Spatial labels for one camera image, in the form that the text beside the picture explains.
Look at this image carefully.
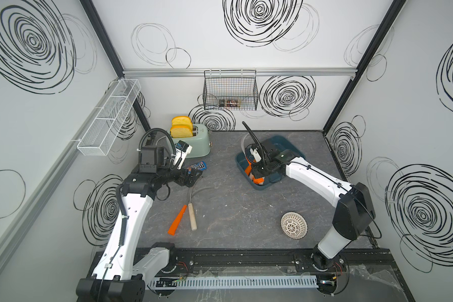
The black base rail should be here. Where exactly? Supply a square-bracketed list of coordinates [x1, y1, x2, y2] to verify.
[160, 247, 395, 275]

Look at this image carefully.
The rear toast slice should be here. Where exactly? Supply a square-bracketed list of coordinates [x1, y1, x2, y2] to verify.
[171, 116, 193, 130]

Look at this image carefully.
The mint green toaster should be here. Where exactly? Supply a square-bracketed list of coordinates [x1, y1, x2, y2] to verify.
[172, 124, 211, 159]

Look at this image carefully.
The front toast slice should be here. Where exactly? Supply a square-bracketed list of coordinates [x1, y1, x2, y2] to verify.
[170, 125, 193, 138]

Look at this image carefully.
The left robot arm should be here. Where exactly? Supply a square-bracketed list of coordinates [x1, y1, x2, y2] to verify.
[75, 128, 202, 301]

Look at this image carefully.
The orange handled sickle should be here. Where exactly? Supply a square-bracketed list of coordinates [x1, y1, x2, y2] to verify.
[244, 163, 252, 178]

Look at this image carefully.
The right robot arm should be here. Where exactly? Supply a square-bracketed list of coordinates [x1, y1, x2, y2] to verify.
[244, 143, 376, 271]

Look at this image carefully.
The jar in wire basket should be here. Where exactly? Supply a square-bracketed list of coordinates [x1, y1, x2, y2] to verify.
[218, 99, 242, 108]

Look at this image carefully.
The toast slice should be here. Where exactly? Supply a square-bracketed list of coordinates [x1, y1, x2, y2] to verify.
[171, 116, 193, 130]
[170, 125, 193, 138]

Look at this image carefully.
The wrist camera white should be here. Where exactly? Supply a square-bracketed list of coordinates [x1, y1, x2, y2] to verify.
[173, 140, 193, 169]
[249, 148, 262, 163]

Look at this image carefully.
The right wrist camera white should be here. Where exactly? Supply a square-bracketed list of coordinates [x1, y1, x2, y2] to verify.
[249, 148, 262, 163]

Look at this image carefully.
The white wire wall shelf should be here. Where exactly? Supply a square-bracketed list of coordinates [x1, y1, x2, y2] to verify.
[77, 78, 140, 156]

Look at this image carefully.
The white round strainer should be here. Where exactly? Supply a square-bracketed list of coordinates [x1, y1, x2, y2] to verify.
[280, 212, 308, 240]

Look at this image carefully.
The blue candy packet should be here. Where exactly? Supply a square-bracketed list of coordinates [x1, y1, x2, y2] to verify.
[188, 161, 207, 171]

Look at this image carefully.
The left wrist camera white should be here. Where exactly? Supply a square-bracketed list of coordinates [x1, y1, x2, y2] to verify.
[173, 140, 193, 169]

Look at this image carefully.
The teal plastic storage box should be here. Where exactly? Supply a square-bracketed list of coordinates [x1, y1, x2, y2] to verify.
[235, 135, 305, 191]

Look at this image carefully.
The black wire wall basket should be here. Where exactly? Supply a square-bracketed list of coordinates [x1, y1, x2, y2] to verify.
[202, 69, 259, 111]

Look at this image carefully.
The grey slotted cable duct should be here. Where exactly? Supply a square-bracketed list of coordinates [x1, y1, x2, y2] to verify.
[148, 276, 318, 291]

